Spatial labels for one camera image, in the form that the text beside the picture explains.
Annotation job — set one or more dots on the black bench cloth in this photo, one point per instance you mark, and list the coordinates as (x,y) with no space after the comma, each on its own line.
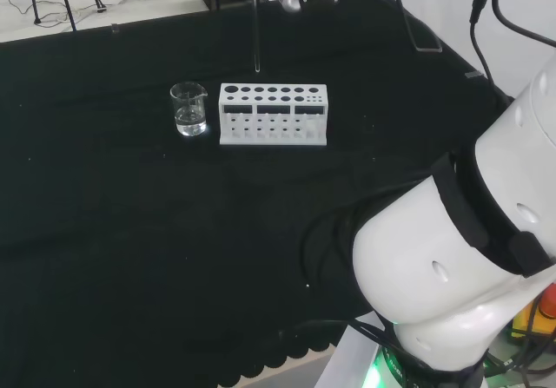
(130,210)

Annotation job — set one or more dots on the white test tube rack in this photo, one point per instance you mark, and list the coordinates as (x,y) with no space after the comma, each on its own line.
(273,138)

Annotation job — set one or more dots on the yellow stop button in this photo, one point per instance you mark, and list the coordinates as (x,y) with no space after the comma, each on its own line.
(545,305)

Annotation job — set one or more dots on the pale mounting board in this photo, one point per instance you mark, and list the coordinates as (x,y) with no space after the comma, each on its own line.
(343,362)

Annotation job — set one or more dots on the large clear acrylic bracket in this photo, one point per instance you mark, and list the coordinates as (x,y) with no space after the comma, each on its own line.
(428,50)

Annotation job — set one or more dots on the small clear cloth clip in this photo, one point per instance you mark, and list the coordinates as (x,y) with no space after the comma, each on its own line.
(115,28)
(473,74)

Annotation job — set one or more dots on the clear glass beaker with water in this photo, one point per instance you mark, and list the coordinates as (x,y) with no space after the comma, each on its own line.
(189,119)

